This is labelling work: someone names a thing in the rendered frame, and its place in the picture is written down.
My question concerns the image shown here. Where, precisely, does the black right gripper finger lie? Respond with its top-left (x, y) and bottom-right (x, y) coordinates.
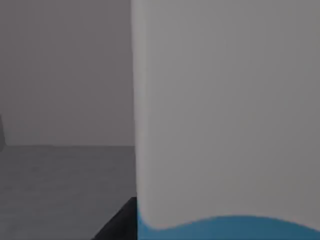
top-left (91, 196), bottom-right (138, 240)

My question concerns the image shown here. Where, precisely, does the white and blue bottle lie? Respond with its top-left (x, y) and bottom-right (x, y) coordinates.
top-left (130, 0), bottom-right (320, 240)

